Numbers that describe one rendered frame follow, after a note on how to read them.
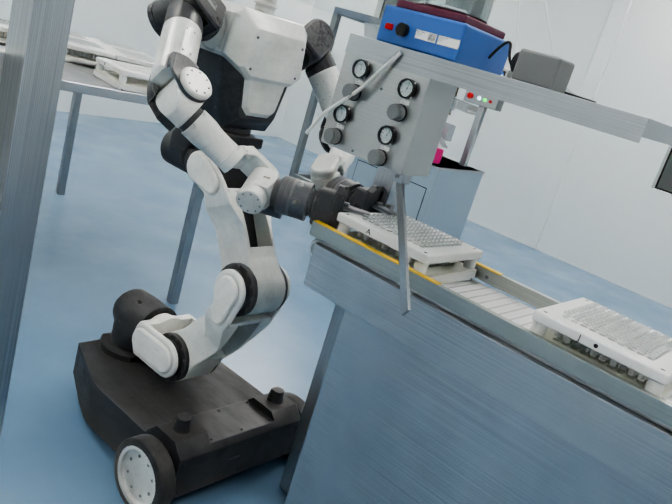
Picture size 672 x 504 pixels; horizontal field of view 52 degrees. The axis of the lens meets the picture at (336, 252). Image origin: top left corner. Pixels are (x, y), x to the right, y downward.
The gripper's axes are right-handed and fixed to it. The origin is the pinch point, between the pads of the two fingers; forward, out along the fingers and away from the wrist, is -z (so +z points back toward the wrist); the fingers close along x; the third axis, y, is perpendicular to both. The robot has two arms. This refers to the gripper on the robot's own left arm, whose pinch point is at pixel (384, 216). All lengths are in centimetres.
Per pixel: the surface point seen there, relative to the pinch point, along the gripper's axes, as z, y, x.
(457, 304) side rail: -37.6, 15.3, 4.5
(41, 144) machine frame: -5, 84, -9
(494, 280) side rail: -27.5, -11.1, 4.6
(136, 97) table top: 131, 1, 3
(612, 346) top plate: -65, 8, 0
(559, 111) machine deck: -45, 17, -35
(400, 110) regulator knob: -16.4, 23.3, -26.5
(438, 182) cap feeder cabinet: 138, -194, 22
